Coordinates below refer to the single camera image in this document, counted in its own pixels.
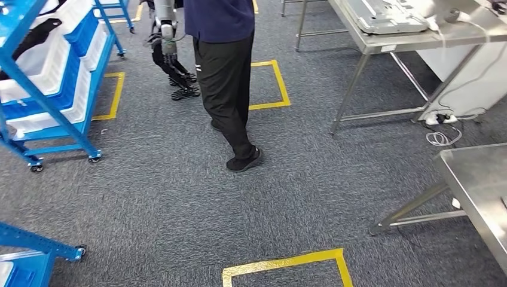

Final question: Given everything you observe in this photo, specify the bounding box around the blue metal shelf rack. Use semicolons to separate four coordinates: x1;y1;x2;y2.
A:
0;0;127;173
100;0;136;33
0;221;87;287

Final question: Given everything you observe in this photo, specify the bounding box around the stainless steel workbench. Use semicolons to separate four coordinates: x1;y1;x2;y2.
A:
368;143;507;276

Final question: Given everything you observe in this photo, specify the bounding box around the black plastic panel part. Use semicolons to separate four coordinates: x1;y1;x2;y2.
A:
0;17;63;80

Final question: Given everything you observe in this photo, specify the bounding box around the person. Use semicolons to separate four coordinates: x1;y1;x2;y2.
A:
182;0;264;173

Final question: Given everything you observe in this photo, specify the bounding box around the stamped metal plate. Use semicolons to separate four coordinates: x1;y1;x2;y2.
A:
340;0;430;35

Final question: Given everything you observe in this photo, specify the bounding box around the white plastic bin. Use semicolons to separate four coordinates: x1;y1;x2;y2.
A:
5;23;108;136
0;0;94;100

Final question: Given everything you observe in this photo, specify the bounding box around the steel side table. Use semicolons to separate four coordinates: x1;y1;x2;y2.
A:
281;0;507;136

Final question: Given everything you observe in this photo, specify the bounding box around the blue plastic bin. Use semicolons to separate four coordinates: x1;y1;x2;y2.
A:
0;10;100;120

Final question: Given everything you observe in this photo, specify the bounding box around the white cabinet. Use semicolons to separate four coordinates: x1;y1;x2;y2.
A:
416;39;507;121

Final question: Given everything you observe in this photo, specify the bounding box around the white barcode scanner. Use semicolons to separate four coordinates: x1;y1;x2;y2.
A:
427;7;474;32

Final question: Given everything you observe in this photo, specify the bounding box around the white coiled cable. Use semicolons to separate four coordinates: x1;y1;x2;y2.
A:
426;126;463;148

